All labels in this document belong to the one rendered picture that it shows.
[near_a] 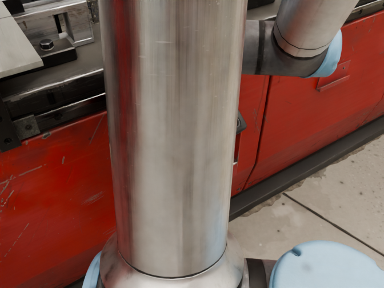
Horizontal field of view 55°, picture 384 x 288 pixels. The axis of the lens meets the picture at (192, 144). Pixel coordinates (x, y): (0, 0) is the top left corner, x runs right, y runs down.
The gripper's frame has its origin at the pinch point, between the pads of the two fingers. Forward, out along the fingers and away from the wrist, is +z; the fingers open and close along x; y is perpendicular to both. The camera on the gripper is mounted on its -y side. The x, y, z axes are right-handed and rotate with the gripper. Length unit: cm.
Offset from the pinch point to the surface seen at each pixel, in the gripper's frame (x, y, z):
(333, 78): -68, 14, 17
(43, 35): 20.0, 31.9, -16.2
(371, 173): -100, -5, 73
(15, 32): 26.8, 19.2, -25.3
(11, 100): 31.3, 19.8, -12.1
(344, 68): -73, 14, 15
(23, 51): 27.6, 12.0, -25.9
